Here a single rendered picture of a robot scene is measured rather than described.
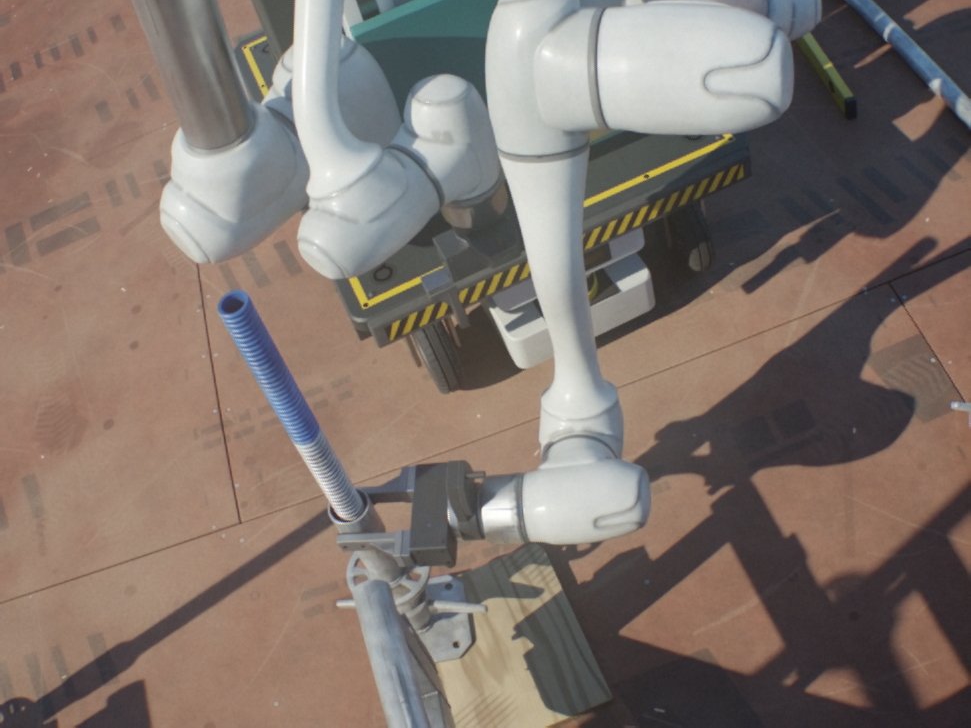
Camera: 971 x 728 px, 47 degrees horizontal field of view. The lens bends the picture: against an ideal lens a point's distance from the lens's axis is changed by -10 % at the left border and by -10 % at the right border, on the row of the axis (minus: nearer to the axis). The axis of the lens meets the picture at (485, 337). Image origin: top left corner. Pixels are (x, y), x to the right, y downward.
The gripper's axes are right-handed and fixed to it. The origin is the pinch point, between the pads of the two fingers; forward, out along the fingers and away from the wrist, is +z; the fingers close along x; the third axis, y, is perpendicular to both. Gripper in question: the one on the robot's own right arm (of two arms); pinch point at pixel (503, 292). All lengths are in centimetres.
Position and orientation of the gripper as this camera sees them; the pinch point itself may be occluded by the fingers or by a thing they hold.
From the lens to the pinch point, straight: 171.8
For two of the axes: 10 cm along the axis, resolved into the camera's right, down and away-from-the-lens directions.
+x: -9.0, 4.2, -0.9
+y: -3.8, -6.6, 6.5
